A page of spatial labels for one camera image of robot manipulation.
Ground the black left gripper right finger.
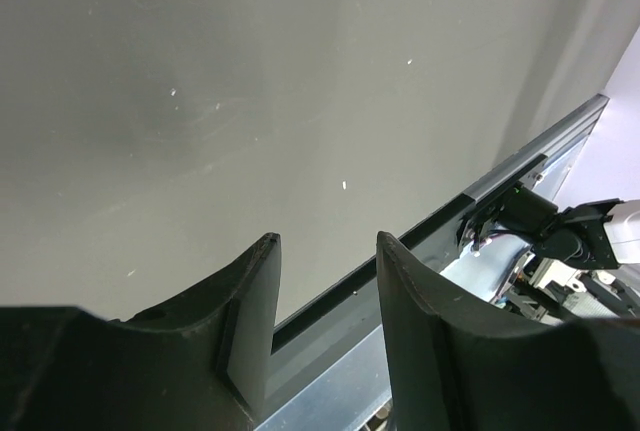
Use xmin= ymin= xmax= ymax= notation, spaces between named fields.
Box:
xmin=376 ymin=232 xmax=639 ymax=430

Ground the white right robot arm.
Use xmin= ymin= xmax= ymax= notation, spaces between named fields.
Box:
xmin=497 ymin=188 xmax=639 ymax=271

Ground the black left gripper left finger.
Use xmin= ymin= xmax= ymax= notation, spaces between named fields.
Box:
xmin=1 ymin=233 xmax=281 ymax=430

